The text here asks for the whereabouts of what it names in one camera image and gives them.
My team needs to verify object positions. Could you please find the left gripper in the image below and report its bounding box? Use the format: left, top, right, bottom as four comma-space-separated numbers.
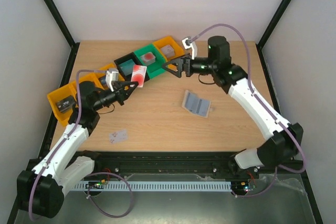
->
92, 81, 139, 112

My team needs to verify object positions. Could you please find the red circle white card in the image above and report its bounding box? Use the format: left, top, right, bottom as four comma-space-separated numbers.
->
131, 65, 147, 88

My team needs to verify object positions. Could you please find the beige card holder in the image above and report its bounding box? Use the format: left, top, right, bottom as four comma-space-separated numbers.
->
182, 90, 211, 118

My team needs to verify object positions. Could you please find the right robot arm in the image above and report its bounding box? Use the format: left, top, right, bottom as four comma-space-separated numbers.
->
162, 36, 303, 178

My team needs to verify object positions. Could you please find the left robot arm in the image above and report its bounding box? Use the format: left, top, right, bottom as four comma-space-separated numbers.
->
17, 81, 138, 221

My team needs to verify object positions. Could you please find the white patterned card stack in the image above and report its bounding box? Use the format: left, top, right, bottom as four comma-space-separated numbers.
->
160, 45, 175, 59

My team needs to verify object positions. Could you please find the blue card stack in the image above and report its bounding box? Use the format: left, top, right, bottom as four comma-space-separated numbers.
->
99, 76, 107, 88

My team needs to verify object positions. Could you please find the red circle card stack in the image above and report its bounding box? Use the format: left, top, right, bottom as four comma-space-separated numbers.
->
140, 52, 156, 66

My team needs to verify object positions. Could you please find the black VIP card stack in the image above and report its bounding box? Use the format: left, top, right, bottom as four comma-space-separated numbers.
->
56, 95, 76, 113

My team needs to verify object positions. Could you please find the yellow bin far right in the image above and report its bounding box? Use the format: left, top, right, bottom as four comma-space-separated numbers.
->
153, 36, 185, 61

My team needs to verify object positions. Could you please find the yellow bin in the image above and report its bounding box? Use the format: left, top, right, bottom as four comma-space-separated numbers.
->
47, 83, 77, 126
95, 63, 124, 90
153, 36, 185, 61
70, 73, 97, 94

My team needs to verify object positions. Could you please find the green bin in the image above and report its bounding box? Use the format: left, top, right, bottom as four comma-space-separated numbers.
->
134, 44, 167, 79

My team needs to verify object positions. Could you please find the black bin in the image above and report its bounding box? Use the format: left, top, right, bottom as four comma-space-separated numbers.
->
114, 52, 144, 81

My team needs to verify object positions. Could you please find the yellow bin far left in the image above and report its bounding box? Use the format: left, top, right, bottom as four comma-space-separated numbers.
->
47, 83, 77, 126

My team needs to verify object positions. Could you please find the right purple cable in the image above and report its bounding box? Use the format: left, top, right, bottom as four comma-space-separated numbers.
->
190, 23, 308, 199

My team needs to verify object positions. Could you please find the purple cable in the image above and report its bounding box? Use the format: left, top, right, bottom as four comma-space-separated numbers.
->
28, 69, 133, 221
190, 23, 308, 199

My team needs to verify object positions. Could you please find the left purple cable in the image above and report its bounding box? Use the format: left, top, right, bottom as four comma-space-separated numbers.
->
28, 69, 133, 221

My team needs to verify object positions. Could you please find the white slotted cable duct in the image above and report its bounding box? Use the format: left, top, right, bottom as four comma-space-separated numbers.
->
71, 181, 232, 192

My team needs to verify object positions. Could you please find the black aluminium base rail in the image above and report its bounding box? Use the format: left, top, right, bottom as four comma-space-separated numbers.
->
26, 151, 308, 180

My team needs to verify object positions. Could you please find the left black frame post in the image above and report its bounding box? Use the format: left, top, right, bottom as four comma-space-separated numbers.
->
27, 0, 79, 49

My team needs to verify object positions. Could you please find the black frame post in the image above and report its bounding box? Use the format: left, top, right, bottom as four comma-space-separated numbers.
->
256, 0, 309, 49
27, 0, 79, 49

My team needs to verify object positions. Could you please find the right black frame post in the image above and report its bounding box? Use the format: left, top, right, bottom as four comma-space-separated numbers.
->
256, 0, 309, 49

